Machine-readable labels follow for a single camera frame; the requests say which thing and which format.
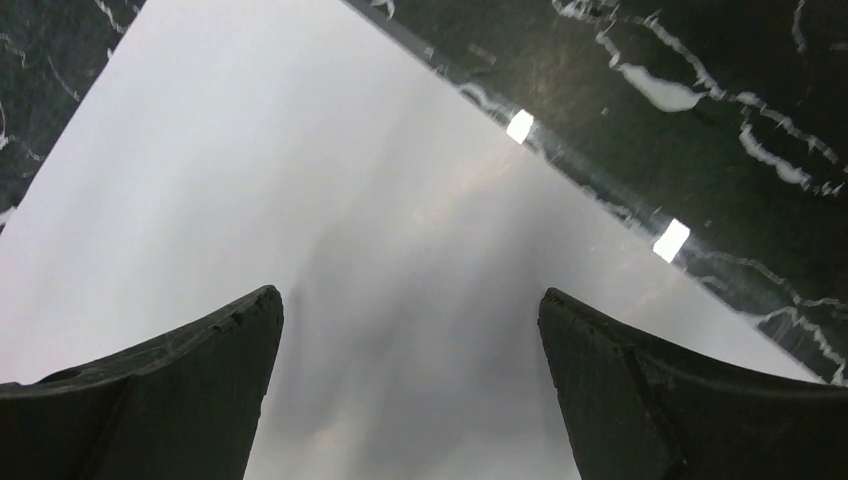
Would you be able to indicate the printed colour photo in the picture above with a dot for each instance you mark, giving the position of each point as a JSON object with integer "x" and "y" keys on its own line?
{"x": 229, "y": 145}

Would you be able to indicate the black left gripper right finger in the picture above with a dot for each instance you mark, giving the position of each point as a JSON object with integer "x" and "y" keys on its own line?
{"x": 636, "y": 406}

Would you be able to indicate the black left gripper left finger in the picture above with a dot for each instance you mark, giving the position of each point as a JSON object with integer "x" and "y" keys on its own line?
{"x": 181, "y": 405}

